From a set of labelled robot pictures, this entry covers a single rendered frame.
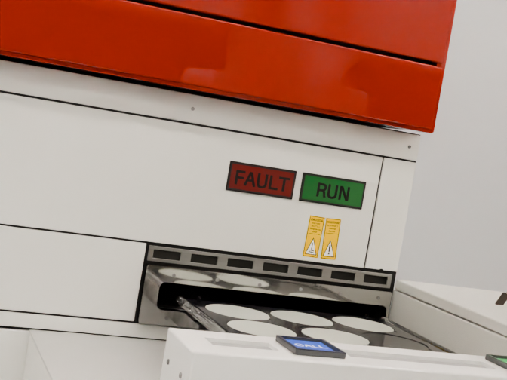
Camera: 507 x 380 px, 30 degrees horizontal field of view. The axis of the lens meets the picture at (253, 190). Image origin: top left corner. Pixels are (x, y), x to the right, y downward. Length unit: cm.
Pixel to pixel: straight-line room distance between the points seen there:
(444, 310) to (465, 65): 200
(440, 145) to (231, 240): 195
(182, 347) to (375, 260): 78
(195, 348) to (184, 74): 64
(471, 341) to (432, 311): 12
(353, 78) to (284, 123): 13
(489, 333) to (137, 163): 59
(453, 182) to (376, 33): 193
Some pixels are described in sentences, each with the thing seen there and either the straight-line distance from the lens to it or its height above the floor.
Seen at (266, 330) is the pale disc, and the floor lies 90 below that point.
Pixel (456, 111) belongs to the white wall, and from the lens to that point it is 345.
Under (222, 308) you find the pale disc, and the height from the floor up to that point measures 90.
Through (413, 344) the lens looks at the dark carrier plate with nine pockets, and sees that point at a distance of 147.
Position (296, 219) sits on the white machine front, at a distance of 158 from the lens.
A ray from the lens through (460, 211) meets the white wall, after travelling 349.
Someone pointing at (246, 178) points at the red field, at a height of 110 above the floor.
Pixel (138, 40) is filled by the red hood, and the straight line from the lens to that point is 144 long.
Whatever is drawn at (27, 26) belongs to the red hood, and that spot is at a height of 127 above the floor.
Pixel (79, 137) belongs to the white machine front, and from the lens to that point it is 147.
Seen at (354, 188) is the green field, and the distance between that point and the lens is 162.
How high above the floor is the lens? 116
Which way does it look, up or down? 3 degrees down
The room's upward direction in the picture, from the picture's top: 10 degrees clockwise
